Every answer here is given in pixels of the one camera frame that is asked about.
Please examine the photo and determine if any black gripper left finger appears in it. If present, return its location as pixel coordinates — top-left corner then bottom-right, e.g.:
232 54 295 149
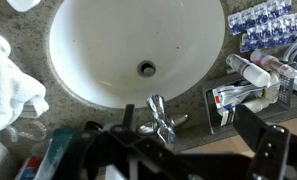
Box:
54 103 176 180

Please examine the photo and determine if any white capped clear bottle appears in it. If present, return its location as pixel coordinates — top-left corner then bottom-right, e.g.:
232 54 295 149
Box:
225 53 272 88

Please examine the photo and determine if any small white tube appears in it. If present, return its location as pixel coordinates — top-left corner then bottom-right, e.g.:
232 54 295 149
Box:
243 96 271 113

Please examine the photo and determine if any grey organizer tray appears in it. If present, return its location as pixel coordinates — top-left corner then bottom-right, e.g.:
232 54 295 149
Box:
202 61 296 135

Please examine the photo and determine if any white soap bar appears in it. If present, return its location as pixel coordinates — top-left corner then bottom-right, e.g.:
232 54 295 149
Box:
6 0 42 13

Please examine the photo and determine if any clear dental retainer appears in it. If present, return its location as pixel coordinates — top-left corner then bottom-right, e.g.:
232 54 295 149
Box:
3 123 21 144
19 119 50 142

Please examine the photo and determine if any red white toothpaste tube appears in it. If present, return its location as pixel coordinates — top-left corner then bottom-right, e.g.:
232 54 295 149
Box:
211 84 266 110

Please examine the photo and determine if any chrome faucet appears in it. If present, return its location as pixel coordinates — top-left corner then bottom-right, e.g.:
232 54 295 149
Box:
136 94 190 151

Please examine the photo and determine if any white oval sink basin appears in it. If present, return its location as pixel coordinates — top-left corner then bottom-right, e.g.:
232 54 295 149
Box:
48 0 226 110

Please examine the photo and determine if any chrome sink drain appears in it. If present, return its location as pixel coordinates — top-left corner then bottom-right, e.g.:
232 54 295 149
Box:
137 60 157 78

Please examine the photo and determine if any pinkish clear bottle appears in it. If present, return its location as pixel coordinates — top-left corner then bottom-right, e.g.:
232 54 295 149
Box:
250 49 297 80

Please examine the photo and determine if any blue contact lens blister strip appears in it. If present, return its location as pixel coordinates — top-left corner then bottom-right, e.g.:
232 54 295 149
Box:
246 10 297 43
240 31 297 54
227 0 293 36

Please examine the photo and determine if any red blue white box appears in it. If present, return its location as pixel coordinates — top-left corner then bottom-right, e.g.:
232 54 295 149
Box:
14 155 44 180

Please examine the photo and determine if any white terry towel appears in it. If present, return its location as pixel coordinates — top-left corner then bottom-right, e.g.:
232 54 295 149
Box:
0 31 51 138

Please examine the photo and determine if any black pump bottle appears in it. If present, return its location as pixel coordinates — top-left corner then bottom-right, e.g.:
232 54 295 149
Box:
84 120 104 134

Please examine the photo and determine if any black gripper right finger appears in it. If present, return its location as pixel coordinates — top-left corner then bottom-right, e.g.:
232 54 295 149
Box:
234 104 297 180

